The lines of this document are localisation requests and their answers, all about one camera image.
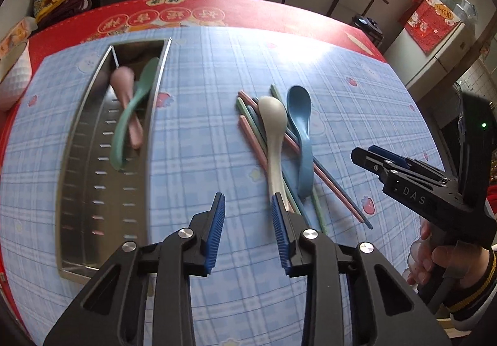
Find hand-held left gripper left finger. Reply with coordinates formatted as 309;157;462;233
43;192;226;346

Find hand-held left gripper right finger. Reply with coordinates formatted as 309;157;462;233
271;192;453;346

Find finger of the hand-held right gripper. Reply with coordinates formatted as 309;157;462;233
351;147;447;191
368;144;456;181

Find blue chopstick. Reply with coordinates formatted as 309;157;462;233
246;106;313;228
252;97;374;230

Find pink chopstick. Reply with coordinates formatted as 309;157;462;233
238;90;366;223
239;115;296;215

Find blue spoon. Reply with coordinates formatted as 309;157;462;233
286;85;314;200

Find white spoon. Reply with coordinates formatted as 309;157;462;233
258;96;294;212

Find stainless steel utensil tray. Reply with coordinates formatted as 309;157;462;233
56;37;173;284

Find person's right forearm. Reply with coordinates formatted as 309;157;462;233
443;247;497;335

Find person's right hand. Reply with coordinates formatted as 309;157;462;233
407;221;463;286

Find blue plaid table mat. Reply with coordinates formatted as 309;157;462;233
0;25;451;346

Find white cabinet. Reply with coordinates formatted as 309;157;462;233
384;17;480;100

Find black device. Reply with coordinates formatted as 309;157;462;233
350;14;385;50

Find red printed bag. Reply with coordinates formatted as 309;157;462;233
404;0;463;56

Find green spoon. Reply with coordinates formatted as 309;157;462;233
110;57;161;171

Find pink spoon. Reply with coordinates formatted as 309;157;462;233
110;66;144;150

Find clear plastic containers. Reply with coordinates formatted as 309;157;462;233
435;0;479;25

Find red printed tablecloth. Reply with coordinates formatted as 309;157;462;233
0;0;389;346

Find white textured bowl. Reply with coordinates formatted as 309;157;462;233
0;41;32;112

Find orange snack packet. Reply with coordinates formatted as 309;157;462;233
0;17;38;59

